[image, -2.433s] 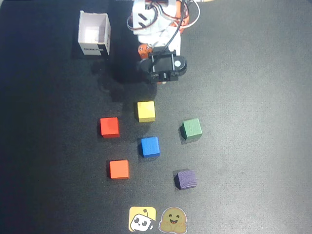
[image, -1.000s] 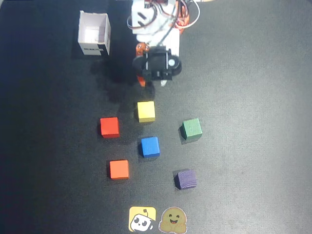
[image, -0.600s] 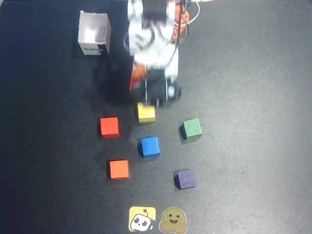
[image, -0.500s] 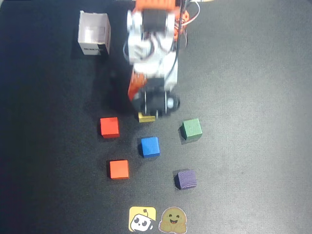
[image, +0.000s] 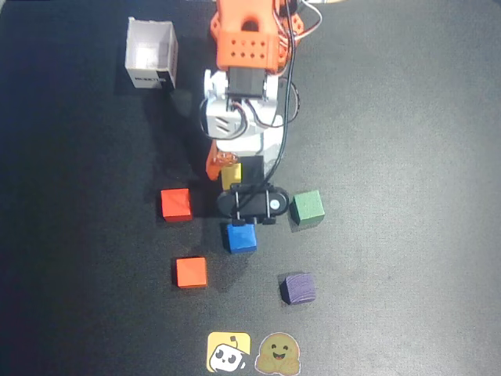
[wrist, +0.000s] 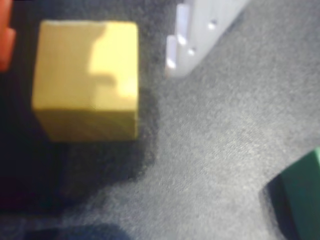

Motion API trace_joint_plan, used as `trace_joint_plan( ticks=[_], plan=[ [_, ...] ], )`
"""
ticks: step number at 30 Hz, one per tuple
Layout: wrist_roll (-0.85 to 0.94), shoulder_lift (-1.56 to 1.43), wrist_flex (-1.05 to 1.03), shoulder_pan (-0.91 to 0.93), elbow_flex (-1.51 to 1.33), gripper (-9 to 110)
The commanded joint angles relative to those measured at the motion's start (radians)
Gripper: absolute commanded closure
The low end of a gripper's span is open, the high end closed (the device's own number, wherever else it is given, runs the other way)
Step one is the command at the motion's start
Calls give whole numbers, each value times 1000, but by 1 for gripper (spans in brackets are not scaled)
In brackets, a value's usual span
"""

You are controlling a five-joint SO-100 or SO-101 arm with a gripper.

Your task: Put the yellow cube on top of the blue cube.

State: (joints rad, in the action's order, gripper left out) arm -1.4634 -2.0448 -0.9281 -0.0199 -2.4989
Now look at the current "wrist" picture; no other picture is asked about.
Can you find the black felt mat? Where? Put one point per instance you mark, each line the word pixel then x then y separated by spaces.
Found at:
pixel 212 137

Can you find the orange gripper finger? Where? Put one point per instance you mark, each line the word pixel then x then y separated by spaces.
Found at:
pixel 5 37

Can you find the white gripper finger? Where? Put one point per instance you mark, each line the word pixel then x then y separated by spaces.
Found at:
pixel 200 30

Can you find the green wooden cube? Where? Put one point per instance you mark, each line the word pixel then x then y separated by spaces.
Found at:
pixel 305 195

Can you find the yellow wooden cube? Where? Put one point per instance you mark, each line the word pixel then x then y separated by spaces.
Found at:
pixel 82 82

